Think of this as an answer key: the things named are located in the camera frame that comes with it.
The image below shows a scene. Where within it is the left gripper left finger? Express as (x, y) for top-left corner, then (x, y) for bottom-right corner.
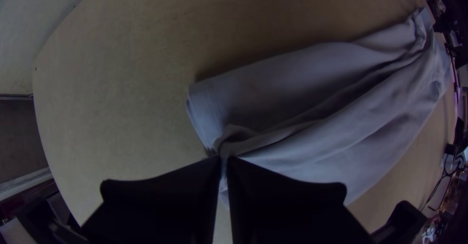
(81, 156), (222, 244)

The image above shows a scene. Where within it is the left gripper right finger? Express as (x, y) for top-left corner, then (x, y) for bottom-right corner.
(226, 157), (373, 244)

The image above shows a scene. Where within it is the pale grey t-shirt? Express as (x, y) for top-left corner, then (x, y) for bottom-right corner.
(185, 6), (452, 210)

